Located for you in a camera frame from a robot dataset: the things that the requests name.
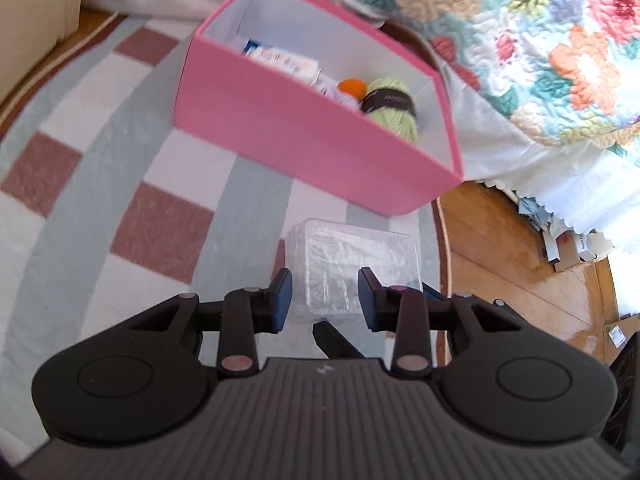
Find purple plush toy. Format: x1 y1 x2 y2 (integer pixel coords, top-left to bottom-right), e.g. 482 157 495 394
312 74 360 112

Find floral quilt bedspread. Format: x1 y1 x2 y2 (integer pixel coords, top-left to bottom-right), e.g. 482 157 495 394
352 0 639 162

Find clear plastic swab box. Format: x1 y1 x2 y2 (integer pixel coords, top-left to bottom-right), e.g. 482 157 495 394
284 219 422 321

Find checkered round rug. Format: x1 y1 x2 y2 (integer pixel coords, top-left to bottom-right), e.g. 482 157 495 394
1 15 451 464

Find orange ball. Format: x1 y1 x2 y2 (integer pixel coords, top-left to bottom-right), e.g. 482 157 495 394
337 78 368 102

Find green yarn ball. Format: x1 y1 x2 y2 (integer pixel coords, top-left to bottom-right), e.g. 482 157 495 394
360 78 419 144

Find pink cardboard box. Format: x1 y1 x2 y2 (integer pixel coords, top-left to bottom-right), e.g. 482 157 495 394
174 0 463 216

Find white bed skirt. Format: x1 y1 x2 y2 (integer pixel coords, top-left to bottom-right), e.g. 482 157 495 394
84 0 639 242

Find white pink tissue pack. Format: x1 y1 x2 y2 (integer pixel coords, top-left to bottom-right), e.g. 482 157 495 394
242 40 321 84

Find papers under bed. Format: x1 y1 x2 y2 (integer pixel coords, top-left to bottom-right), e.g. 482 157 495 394
513 197 639 364

